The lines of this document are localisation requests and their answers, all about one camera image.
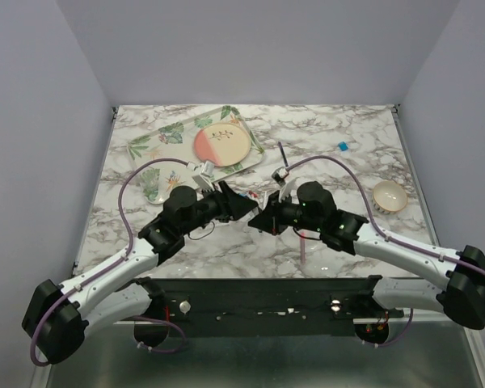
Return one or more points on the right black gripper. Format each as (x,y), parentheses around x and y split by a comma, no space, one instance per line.
(270,219)

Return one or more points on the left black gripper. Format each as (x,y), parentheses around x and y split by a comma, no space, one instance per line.
(235,204)

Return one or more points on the white pen blue tip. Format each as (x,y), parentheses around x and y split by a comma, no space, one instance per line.
(263,199)

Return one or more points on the pink pen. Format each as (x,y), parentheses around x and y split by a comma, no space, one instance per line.
(302,247)

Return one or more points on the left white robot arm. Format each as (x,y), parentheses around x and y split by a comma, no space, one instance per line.
(58,316)

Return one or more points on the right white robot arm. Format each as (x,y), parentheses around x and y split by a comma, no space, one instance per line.
(448,281)

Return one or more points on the dark blue pen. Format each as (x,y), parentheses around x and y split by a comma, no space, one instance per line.
(282,153)

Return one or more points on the pink cream plate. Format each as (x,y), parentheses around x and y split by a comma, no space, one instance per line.
(223,144)

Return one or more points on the leaf patterned tray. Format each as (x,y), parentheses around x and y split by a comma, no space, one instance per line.
(175,140)

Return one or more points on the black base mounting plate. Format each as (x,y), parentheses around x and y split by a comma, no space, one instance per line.
(264,307)

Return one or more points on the small patterned bowl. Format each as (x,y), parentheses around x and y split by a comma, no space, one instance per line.
(389,197)

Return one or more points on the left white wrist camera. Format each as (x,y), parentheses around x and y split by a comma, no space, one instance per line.
(201,175)

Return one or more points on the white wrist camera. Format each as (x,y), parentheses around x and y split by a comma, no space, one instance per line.
(201,175)
(280,176)

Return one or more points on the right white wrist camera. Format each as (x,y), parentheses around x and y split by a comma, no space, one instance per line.
(280,176)

